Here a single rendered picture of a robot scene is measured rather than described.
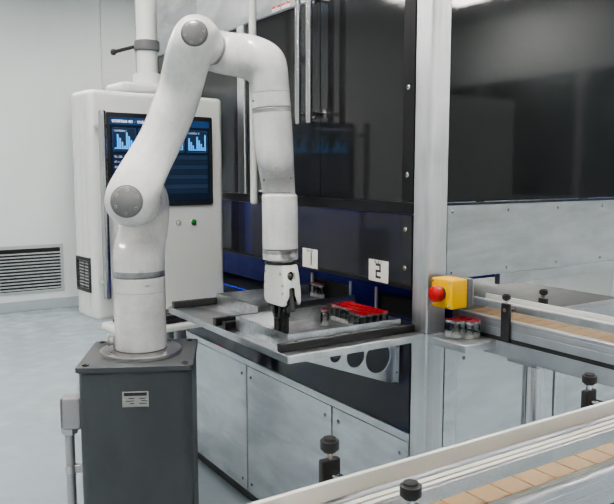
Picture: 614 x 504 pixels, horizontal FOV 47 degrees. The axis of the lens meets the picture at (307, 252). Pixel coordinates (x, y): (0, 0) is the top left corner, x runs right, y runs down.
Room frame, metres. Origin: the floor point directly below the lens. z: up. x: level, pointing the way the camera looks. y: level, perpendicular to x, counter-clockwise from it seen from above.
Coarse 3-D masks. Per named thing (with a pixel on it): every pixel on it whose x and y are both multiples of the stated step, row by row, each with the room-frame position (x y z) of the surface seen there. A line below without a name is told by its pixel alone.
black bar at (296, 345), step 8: (376, 328) 1.74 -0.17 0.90; (384, 328) 1.74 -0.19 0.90; (392, 328) 1.76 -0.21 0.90; (400, 328) 1.77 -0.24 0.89; (408, 328) 1.78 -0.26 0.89; (328, 336) 1.66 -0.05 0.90; (336, 336) 1.66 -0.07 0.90; (344, 336) 1.67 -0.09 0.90; (352, 336) 1.69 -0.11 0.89; (360, 336) 1.70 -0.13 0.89; (368, 336) 1.71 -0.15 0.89; (376, 336) 1.73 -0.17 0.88; (280, 344) 1.58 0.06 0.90; (288, 344) 1.59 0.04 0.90; (296, 344) 1.60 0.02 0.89; (304, 344) 1.61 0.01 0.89; (312, 344) 1.62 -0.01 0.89; (320, 344) 1.64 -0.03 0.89; (328, 344) 1.65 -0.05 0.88; (280, 352) 1.58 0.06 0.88
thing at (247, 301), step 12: (300, 288) 2.34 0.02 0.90; (228, 300) 2.11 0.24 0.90; (240, 300) 2.05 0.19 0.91; (252, 300) 2.23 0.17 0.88; (264, 300) 2.23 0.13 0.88; (312, 300) 2.06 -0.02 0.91; (324, 300) 2.08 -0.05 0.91; (336, 300) 2.10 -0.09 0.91; (348, 300) 2.13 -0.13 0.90; (240, 312) 2.04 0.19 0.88; (252, 312) 1.98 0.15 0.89
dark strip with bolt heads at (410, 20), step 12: (408, 0) 1.84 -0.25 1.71; (408, 12) 1.84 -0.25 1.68; (408, 24) 1.84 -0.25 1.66; (408, 36) 1.84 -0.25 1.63; (408, 48) 1.84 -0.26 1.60; (408, 60) 1.84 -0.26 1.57; (408, 72) 1.84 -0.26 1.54; (408, 84) 1.84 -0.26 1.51; (408, 96) 1.83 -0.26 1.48; (408, 108) 1.83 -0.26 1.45; (408, 120) 1.83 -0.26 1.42; (408, 132) 1.83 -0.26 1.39; (408, 144) 1.83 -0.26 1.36; (408, 156) 1.83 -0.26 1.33; (408, 168) 1.83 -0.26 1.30; (408, 180) 1.83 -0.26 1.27; (408, 192) 1.83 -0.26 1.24
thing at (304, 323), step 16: (240, 320) 1.80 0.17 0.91; (256, 320) 1.86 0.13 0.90; (272, 320) 1.88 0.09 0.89; (304, 320) 1.93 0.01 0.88; (384, 320) 1.77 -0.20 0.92; (400, 320) 1.79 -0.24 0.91; (256, 336) 1.73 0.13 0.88; (272, 336) 1.67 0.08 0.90; (288, 336) 1.61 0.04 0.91; (304, 336) 1.63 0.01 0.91; (320, 336) 1.66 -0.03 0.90
